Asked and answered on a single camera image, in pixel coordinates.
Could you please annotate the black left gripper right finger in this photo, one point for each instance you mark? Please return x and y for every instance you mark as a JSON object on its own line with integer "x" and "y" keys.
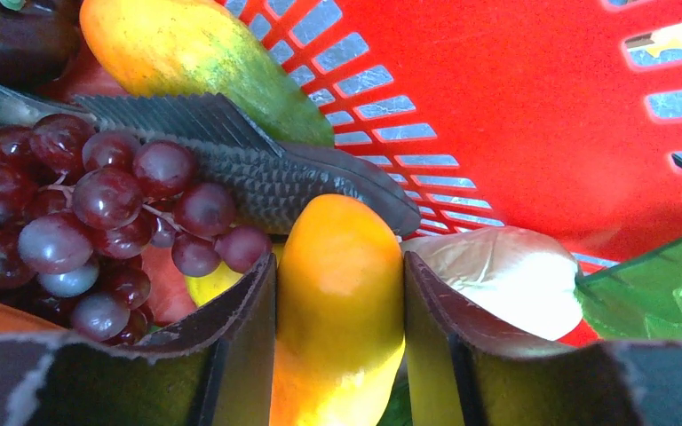
{"x": 467, "y": 367}

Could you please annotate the orange yellow toy mango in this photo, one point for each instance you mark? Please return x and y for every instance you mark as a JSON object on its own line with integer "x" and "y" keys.
{"x": 340, "y": 316}

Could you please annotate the purple toy grapes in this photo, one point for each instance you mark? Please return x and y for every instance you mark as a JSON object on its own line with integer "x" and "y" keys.
{"x": 78, "y": 210}

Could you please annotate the white radish with leaves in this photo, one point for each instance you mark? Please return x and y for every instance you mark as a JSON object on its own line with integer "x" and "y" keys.
{"x": 511, "y": 276}

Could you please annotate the orange green toy papaya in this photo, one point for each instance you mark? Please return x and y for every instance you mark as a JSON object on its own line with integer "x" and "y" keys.
{"x": 192, "y": 47}

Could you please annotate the dark purple toy mangosteen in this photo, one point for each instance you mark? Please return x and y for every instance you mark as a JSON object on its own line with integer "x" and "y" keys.
{"x": 39, "y": 40}

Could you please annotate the red plastic shopping basket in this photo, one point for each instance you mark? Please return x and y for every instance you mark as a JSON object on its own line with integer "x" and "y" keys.
{"x": 525, "y": 113}

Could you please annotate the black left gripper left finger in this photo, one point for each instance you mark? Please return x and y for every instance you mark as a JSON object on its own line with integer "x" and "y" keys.
{"x": 214, "y": 367}

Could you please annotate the yellow toy bell pepper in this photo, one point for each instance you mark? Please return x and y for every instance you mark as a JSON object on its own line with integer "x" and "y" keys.
{"x": 217, "y": 282}

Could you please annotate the grey toy fish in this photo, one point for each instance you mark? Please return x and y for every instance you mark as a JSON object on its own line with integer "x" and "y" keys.
{"x": 271, "y": 180}

